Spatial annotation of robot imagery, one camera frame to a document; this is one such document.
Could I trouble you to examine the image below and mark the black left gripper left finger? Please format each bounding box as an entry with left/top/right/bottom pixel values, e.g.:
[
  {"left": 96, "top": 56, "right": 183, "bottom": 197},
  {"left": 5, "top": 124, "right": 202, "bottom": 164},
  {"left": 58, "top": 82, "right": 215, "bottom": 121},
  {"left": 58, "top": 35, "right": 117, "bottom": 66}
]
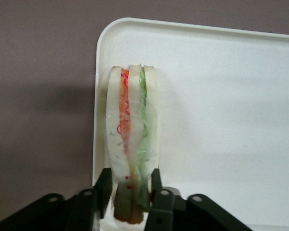
[{"left": 0, "top": 167, "right": 113, "bottom": 231}]

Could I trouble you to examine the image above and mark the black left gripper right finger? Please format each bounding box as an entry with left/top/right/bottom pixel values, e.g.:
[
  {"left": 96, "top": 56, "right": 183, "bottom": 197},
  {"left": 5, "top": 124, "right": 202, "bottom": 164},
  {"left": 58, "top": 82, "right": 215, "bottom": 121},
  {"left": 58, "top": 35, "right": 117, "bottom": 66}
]
[{"left": 144, "top": 168, "right": 254, "bottom": 231}]

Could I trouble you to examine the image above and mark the plastic-wrapped white bread sandwich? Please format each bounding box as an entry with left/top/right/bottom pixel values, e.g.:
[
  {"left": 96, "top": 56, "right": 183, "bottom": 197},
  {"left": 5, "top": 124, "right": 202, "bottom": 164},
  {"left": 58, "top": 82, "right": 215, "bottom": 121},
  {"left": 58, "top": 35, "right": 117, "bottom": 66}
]
[{"left": 103, "top": 63, "right": 161, "bottom": 223}]

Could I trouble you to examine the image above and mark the cream plastic tray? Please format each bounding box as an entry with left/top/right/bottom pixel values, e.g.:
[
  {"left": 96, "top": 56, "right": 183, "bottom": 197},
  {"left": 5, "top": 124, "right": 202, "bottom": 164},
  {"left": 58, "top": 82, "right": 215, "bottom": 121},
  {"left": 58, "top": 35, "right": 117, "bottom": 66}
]
[{"left": 91, "top": 16, "right": 289, "bottom": 231}]

